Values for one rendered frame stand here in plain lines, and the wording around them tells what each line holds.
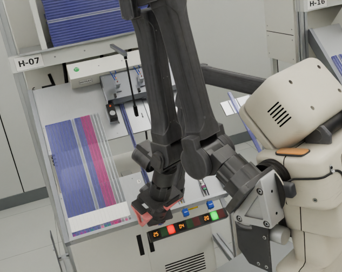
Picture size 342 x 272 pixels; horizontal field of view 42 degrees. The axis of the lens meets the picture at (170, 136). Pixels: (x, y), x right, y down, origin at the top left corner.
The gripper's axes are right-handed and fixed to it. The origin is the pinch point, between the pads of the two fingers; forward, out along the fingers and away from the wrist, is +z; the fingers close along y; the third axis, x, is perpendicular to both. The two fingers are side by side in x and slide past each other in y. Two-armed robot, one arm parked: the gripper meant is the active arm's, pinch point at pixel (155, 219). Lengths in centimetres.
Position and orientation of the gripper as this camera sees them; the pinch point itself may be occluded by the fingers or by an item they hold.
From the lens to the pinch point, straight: 179.8
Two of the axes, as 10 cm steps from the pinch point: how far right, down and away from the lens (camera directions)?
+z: -1.3, 4.4, 8.9
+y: -9.4, 2.3, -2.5
